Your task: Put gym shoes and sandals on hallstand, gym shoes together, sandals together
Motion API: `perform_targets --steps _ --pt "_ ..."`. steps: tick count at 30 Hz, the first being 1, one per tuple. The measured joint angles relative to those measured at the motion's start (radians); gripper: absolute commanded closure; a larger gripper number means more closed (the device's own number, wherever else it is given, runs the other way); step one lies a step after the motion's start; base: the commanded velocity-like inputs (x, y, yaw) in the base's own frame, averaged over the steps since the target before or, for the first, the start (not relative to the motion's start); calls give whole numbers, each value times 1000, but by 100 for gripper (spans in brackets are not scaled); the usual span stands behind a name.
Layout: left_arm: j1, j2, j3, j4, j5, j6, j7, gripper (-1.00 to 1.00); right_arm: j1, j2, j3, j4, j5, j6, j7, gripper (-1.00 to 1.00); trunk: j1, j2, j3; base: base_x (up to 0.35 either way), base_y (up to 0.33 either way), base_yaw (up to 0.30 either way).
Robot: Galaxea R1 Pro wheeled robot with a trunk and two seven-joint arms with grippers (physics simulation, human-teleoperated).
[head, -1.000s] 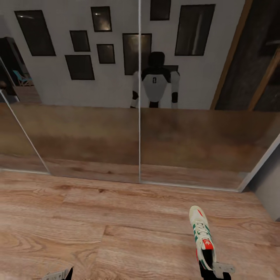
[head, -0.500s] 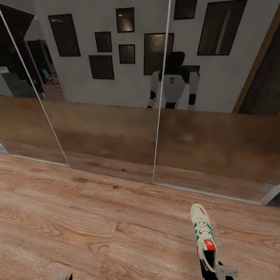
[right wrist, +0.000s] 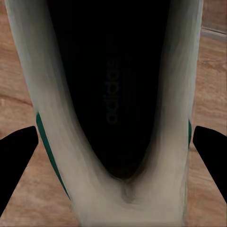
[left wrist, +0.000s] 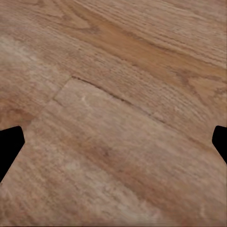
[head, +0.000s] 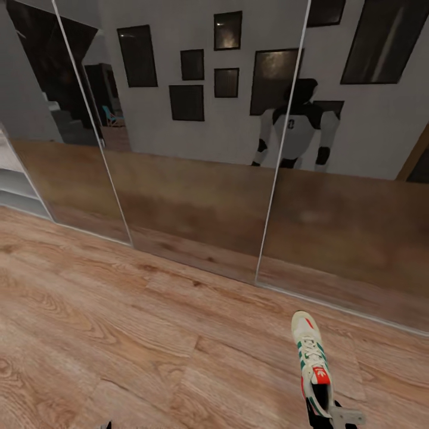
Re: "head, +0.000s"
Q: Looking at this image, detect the gym shoe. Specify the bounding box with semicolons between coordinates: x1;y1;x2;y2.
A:
291;310;335;418

